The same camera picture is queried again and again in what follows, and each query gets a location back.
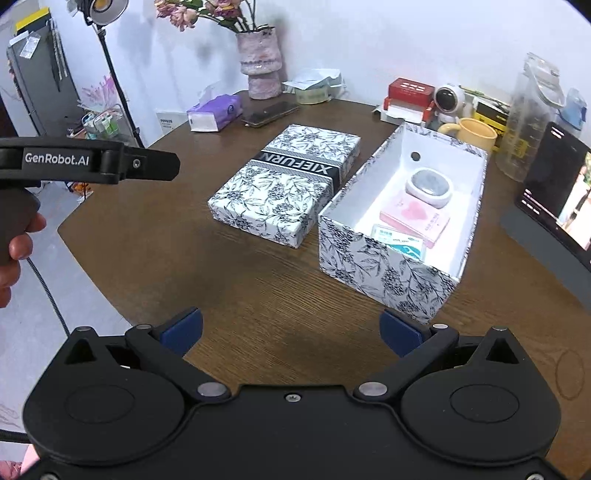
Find floral box base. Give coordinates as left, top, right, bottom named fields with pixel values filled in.
left=318, top=124, right=488, bottom=324

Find dental floss pick box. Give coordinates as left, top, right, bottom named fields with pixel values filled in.
left=372, top=224, right=427, bottom=261

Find floral box lid XIEFURN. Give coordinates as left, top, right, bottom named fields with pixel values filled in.
left=207, top=124, right=361, bottom=248

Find person left hand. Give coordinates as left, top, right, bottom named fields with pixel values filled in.
left=0, top=213, right=46, bottom=308

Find grey cabinet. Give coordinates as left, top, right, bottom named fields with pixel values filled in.
left=6, top=7, right=84, bottom=137

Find cluttered storage rack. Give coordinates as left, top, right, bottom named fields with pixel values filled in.
left=68, top=104, right=136, bottom=146

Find pink card box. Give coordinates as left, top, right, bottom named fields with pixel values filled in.
left=380, top=194, right=450, bottom=248

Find round white compact case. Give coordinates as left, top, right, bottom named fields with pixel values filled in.
left=406, top=168, right=452, bottom=209

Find grey tablet cover mat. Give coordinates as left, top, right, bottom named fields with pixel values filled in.
left=500, top=206, right=591, bottom=311

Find studio lamp on stand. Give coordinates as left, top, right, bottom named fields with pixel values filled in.
left=75, top=0, right=146, bottom=150

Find purple tissue pack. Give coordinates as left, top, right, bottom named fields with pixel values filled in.
left=187, top=94, right=242, bottom=133

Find tablet with dark screen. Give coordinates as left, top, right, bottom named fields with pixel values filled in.
left=515, top=122, right=590, bottom=268

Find yellow mug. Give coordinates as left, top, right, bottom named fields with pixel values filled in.
left=438, top=118, right=497, bottom=154

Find black smartphone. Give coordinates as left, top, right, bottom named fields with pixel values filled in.
left=242, top=101, right=300, bottom=128

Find red white small box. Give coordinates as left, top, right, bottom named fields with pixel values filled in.
left=375, top=77, right=435, bottom=126

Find yellow black box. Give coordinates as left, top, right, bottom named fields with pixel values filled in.
left=472, top=96, right=509, bottom=152

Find pink stone flower vase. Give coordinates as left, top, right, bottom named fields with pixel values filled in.
left=236, top=27, right=283, bottom=100

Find dried pink roses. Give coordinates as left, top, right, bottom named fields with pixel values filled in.
left=154, top=0, right=269, bottom=33

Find crumpled face mask pile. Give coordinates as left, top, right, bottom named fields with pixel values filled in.
left=283, top=68, right=346, bottom=105

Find clear plastic water jug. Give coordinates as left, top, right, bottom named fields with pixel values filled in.
left=495, top=52, right=565, bottom=182

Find blue spray bottle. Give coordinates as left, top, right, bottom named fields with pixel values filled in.
left=559, top=88, right=587, bottom=138

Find white round camera robot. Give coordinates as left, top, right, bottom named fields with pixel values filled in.
left=434, top=83, right=473, bottom=125

